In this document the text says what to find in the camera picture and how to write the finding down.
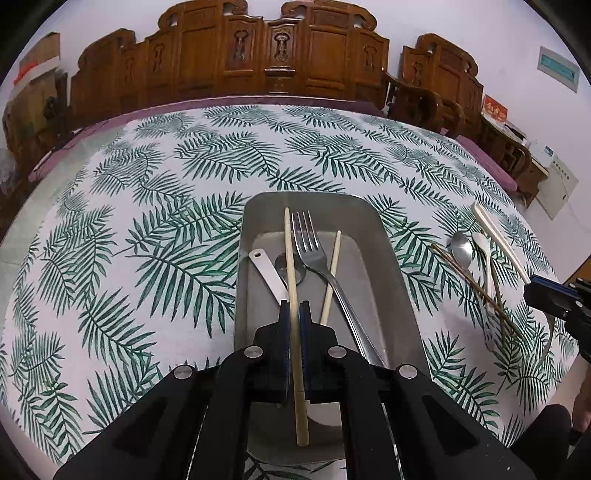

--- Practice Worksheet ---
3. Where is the leaf-print tablecloth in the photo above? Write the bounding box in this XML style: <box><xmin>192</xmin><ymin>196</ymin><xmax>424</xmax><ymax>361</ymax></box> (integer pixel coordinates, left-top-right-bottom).
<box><xmin>0</xmin><ymin>105</ymin><xmax>566</xmax><ymax>480</ymax></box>

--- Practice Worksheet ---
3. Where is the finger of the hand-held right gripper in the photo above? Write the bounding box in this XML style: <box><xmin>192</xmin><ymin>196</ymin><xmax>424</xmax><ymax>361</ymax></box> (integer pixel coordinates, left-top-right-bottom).
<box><xmin>524</xmin><ymin>275</ymin><xmax>577</xmax><ymax>320</ymax></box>

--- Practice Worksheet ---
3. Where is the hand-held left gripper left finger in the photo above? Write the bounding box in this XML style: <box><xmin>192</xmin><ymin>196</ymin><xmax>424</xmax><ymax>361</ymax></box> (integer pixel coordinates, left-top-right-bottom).
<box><xmin>53</xmin><ymin>300</ymin><xmax>293</xmax><ymax>480</ymax></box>

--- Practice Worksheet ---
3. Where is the carved wooden armchair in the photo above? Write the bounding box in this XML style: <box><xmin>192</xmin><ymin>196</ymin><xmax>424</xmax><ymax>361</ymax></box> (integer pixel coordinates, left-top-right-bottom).
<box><xmin>383</xmin><ymin>33</ymin><xmax>532</xmax><ymax>185</ymax></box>

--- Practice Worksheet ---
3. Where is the metal fork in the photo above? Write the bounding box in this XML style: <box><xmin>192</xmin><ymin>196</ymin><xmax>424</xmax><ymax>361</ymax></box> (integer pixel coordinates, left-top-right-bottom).
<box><xmin>291</xmin><ymin>210</ymin><xmax>386</xmax><ymax>368</ymax></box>

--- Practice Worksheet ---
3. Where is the carved wooden sofa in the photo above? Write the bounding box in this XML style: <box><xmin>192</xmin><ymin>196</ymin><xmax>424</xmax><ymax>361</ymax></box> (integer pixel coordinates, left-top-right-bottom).
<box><xmin>4</xmin><ymin>0</ymin><xmax>393</xmax><ymax>153</ymax></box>

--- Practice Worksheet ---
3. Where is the rectangular metal tray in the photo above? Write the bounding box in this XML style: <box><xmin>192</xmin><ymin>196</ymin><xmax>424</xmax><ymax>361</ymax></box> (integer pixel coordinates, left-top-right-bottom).
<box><xmin>233</xmin><ymin>191</ymin><xmax>432</xmax><ymax>464</ymax></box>

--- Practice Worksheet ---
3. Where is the flat-handled metal utensil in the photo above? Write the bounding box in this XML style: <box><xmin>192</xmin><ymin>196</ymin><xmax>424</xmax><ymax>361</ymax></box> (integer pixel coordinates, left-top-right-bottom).
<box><xmin>248</xmin><ymin>248</ymin><xmax>289</xmax><ymax>305</ymax></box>

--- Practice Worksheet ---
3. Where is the white appliance box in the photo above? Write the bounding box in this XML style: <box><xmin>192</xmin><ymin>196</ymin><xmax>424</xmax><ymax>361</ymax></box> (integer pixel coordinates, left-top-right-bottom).
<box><xmin>531</xmin><ymin>144</ymin><xmax>557</xmax><ymax>171</ymax></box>

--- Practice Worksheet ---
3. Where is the metal spoon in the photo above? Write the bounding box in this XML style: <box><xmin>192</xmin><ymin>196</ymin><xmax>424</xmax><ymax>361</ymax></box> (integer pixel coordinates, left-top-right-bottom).
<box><xmin>274</xmin><ymin>253</ymin><xmax>307</xmax><ymax>284</ymax></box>
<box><xmin>450</xmin><ymin>232</ymin><xmax>490</xmax><ymax>301</ymax></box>

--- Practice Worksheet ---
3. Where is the wooden side table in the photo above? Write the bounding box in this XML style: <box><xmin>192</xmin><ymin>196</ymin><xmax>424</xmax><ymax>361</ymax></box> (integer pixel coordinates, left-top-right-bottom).
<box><xmin>480</xmin><ymin>115</ymin><xmax>550</xmax><ymax>204</ymax></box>

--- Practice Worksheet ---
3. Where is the person's dark trouser leg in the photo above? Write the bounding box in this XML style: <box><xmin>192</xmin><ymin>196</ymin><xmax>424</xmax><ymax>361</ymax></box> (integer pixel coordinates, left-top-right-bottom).
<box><xmin>508</xmin><ymin>404</ymin><xmax>591</xmax><ymax>480</ymax></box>

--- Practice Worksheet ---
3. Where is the grey wall panel box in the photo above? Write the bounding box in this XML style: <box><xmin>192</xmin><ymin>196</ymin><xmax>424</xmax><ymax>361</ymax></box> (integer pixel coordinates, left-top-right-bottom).
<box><xmin>537</xmin><ymin>45</ymin><xmax>580</xmax><ymax>93</ymax></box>

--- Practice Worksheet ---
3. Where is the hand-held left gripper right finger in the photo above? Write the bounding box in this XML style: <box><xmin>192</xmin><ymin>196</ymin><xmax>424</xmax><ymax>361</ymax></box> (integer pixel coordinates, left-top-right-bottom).
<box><xmin>299</xmin><ymin>300</ymin><xmax>539</xmax><ymax>480</ymax></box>

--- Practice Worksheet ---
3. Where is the small cardboard box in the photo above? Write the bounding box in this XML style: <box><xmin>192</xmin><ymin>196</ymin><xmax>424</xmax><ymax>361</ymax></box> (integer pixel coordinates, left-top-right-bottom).
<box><xmin>18</xmin><ymin>32</ymin><xmax>61</xmax><ymax>75</ymax></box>

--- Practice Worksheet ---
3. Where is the wooden chopstick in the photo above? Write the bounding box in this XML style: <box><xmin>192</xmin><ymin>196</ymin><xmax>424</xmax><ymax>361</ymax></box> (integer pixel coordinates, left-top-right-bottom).
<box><xmin>283</xmin><ymin>207</ymin><xmax>309</xmax><ymax>447</ymax></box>
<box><xmin>320</xmin><ymin>230</ymin><xmax>342</xmax><ymax>326</ymax></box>

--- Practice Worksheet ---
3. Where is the square purple seat cushion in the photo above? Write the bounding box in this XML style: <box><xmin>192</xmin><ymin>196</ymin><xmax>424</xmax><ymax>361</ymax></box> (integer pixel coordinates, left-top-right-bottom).
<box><xmin>455</xmin><ymin>134</ymin><xmax>518</xmax><ymax>192</ymax></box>

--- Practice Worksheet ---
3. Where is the white wall cabinet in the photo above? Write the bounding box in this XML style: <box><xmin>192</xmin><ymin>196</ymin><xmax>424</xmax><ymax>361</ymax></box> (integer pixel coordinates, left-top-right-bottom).
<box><xmin>536</xmin><ymin>154</ymin><xmax>580</xmax><ymax>220</ymax></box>

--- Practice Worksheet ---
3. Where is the red printed calendar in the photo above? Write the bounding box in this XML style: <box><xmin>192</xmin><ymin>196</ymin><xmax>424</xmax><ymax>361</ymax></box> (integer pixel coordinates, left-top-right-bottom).
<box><xmin>481</xmin><ymin>95</ymin><xmax>509</xmax><ymax>121</ymax></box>

